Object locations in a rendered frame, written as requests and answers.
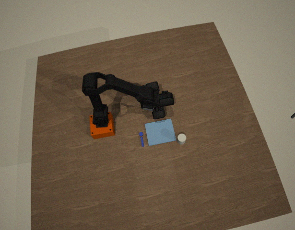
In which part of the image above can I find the grey cylinder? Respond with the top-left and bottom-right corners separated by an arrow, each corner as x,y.
177,134 -> 186,145

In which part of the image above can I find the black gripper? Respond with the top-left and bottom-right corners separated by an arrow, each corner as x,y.
145,81 -> 165,119

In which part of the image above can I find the light blue square mat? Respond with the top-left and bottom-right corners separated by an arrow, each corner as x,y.
145,119 -> 176,146

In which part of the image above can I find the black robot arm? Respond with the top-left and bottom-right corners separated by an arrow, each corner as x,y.
82,72 -> 174,128

